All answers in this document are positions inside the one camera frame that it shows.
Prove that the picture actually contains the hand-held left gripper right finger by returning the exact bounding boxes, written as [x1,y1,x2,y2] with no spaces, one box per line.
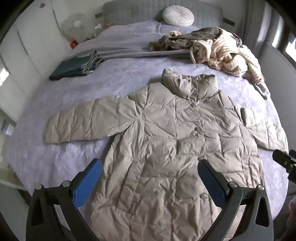
[198,159,274,241]

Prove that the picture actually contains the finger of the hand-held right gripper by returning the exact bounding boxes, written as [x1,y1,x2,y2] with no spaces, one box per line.
[272,149,296,183]

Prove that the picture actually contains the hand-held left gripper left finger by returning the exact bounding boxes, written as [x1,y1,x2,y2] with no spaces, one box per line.
[25,159,102,241]

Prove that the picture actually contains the beige puffer jacket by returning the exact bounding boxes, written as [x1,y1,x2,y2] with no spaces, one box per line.
[45,68,289,241]

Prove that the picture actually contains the folded dark green clothes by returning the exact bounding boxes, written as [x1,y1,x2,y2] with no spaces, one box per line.
[49,50,105,81]

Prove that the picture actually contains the lavender bed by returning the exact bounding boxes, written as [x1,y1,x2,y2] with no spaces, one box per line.
[5,20,290,223]

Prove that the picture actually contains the cream striped fleece robe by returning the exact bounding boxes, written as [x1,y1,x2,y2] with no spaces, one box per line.
[190,28,265,84]

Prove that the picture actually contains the brown fleece robe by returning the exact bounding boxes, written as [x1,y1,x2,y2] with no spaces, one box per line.
[149,27,242,52]

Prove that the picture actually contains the white wardrobe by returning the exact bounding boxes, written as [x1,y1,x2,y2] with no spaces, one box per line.
[0,0,70,121]

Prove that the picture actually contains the white standing fan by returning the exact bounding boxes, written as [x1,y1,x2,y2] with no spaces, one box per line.
[60,13,86,43]

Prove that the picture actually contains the lavender bed pillow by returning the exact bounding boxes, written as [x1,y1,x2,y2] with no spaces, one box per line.
[159,22,201,33]

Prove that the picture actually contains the round white pillow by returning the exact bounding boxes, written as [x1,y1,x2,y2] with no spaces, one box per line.
[162,6,195,26]

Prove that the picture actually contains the grey quilted headboard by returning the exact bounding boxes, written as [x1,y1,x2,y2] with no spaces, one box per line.
[102,0,223,29]

